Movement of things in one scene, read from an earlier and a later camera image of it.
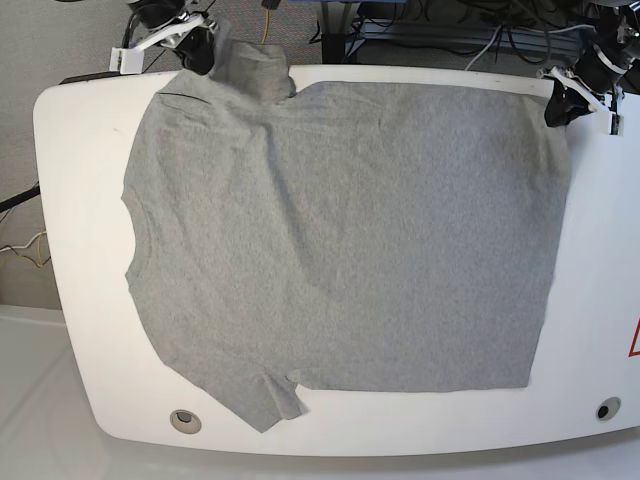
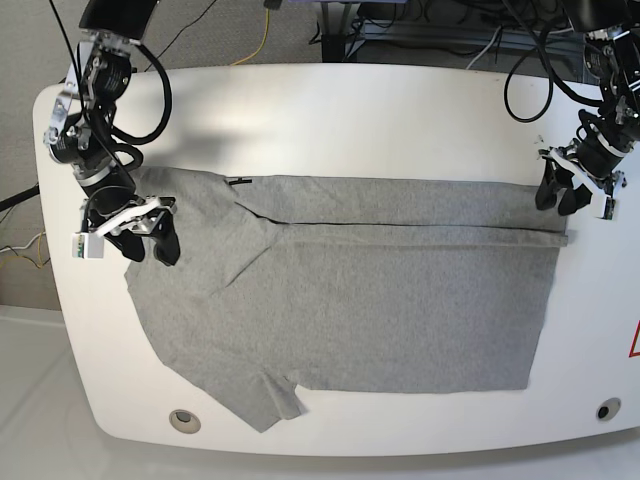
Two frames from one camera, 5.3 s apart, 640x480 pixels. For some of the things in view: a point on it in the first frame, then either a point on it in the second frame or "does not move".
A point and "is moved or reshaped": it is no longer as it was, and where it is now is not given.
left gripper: x=594 y=74 -> x=592 y=173
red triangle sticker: x=632 y=353 does not move
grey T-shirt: x=297 y=236 is moved or reshaped
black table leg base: x=333 y=48 does not move
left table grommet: x=185 y=421 does not move
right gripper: x=196 y=50 -> x=116 y=209
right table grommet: x=608 y=408 does not move
